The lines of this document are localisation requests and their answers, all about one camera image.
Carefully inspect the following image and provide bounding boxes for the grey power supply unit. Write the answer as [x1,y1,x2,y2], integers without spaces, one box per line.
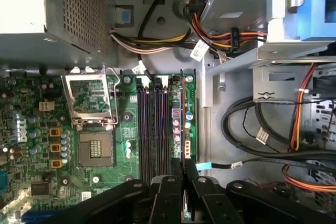
[0,0,119,69]

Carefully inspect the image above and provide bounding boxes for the CPU socket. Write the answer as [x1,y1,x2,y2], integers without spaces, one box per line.
[77,131,116,169]

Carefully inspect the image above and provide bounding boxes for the blue plastic drive latch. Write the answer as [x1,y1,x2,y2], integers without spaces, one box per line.
[283,0,336,42]

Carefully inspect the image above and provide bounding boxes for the blue expansion slot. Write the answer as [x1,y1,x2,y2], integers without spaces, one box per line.
[21,212,57,224]

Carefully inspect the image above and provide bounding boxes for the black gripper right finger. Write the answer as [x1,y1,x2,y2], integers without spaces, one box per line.
[186,161,336,224]

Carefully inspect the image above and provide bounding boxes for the green motherboard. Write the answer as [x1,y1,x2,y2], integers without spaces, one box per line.
[0,68,198,224]

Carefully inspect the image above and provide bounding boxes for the black RAM slot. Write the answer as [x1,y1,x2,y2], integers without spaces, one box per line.
[154,76,162,178]
[136,76,145,182]
[144,76,152,183]
[161,76,169,177]

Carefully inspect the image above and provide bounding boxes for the metal socket cover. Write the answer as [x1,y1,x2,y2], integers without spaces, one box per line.
[60,66,118,125]

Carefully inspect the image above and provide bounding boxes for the thin twisted black wire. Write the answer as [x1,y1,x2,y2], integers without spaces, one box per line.
[240,104,283,147]

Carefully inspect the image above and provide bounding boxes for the black cable with blue tab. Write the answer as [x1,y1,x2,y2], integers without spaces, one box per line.
[195,155,336,172]

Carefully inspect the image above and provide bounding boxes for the black PC case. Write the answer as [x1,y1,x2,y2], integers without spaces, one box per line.
[0,0,336,224]

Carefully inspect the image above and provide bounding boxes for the orange yellow wire bundle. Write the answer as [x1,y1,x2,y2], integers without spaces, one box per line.
[281,164,336,194]

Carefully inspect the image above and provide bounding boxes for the blue port connector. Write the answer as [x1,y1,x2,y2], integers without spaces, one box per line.
[0,170,8,190]

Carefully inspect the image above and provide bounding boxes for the perforated metal disk bay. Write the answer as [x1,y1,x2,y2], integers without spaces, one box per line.
[306,62,336,209]

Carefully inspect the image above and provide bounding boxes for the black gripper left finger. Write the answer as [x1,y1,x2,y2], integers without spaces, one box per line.
[39,158,184,224]

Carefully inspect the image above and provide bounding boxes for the RAM stick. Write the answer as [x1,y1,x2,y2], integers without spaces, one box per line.
[180,68,195,221]

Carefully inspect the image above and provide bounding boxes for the orange red power wires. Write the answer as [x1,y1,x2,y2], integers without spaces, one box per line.
[288,62,319,153]

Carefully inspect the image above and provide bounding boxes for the power supply wire bundle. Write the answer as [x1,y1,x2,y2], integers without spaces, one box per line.
[109,0,267,57]

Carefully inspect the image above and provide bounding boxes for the small blue case clip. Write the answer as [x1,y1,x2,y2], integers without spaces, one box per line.
[120,9,131,23]

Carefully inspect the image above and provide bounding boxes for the thick black cable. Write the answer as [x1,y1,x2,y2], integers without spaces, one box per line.
[221,94,336,166]

